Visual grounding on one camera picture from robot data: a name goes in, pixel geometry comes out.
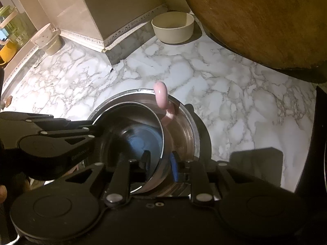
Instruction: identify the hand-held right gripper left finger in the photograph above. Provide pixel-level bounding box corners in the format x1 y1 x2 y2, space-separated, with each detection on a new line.
65 150 152 209

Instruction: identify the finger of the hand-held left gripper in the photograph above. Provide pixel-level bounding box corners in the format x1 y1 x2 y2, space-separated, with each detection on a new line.
38 131 103 148
15 114 104 133

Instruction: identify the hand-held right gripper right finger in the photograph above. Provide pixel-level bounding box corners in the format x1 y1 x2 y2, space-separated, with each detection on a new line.
171 150 256 208

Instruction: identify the small steel bowl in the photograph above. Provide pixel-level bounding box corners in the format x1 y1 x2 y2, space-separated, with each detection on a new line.
95 101 169 194

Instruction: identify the large steel bowl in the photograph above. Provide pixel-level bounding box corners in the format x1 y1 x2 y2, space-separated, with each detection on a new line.
88 88 212 200

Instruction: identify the beige cup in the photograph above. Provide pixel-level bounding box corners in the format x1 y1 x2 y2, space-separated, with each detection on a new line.
44 34 62 56

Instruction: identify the white dotted cup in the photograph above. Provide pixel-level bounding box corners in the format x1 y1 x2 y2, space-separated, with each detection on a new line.
31 23 62 48

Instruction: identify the yellow mug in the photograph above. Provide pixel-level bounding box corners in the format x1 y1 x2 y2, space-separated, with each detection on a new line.
0 42 18 66

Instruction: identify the glass jar with green lid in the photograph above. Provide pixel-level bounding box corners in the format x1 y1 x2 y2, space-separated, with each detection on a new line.
0 5 35 44

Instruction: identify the beige bowl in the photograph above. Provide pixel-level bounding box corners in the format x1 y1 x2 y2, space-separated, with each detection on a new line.
151 11 195 44

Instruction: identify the black appliance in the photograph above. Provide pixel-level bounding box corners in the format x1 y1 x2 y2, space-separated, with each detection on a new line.
294 85 327 210

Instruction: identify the round wooden cutting board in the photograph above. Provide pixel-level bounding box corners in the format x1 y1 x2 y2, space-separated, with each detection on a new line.
177 0 327 71

